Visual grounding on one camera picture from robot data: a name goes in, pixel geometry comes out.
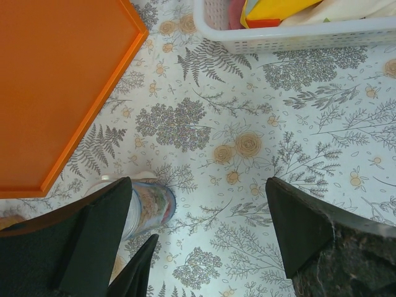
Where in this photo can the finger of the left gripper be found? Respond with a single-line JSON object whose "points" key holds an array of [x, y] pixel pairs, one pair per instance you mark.
{"points": [[133, 279]]}

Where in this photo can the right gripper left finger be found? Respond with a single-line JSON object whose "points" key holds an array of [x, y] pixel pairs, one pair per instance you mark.
{"points": [[67, 252]]}

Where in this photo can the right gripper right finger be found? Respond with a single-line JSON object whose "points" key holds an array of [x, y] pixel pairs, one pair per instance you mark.
{"points": [[328, 251]]}

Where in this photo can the tall yellow canister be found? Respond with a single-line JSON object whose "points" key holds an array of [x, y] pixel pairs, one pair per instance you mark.
{"points": [[152, 205]]}

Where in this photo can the yellow can white lid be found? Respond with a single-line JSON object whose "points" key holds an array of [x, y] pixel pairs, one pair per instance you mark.
{"points": [[6, 222]]}

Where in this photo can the orange box cabinet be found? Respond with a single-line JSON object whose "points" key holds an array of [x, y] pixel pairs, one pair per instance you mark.
{"points": [[60, 60]]}

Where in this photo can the cream printed cloth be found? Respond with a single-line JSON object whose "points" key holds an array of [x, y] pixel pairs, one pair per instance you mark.
{"points": [[337, 11]]}

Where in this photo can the yellow cloth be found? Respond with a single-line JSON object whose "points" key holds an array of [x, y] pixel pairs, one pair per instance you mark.
{"points": [[271, 13]]}

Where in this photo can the white plastic basket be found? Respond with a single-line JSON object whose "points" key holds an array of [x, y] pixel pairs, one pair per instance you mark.
{"points": [[211, 20]]}

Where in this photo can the pink cloth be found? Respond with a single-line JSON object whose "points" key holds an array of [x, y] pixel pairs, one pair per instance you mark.
{"points": [[234, 14]]}

